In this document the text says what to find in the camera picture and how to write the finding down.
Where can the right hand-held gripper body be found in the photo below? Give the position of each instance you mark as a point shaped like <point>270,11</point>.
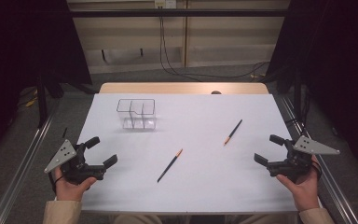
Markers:
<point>295,165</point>

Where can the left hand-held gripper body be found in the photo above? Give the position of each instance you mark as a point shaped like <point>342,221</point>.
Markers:
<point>74,168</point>

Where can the black pencil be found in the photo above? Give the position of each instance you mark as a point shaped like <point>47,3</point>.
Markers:
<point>233,131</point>

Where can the clear plastic divided organizer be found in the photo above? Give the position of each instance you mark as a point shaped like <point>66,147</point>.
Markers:
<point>136,123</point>

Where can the black orange paint brush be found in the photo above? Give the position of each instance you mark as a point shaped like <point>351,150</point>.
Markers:
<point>169,166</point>

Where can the person's left hand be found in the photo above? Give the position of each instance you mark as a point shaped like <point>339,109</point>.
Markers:
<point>70,189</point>

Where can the person's right hand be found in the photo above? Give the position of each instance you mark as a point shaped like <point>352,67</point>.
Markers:
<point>306,193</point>

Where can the small black stick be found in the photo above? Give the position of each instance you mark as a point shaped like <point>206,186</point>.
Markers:
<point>64,132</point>

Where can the white paper sheet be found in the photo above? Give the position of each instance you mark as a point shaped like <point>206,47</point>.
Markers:
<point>199,186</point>

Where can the dark round table grommet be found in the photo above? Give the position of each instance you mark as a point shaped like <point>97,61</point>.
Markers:
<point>216,92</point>

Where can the wooden table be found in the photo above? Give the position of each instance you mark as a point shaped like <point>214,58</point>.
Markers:
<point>167,88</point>

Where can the black curtain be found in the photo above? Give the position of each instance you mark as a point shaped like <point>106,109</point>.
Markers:
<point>338,62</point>
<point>28,46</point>

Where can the black metal crossbar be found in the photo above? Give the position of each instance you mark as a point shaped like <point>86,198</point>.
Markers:
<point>167,13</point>

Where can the metal floor rail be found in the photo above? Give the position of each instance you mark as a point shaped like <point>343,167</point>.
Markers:
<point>335,193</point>
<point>18,174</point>

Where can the black stand post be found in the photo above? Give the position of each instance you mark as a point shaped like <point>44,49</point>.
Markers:
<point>42,99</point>
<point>297,93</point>

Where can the white wall outlet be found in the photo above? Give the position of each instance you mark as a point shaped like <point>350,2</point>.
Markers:
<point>165,3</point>

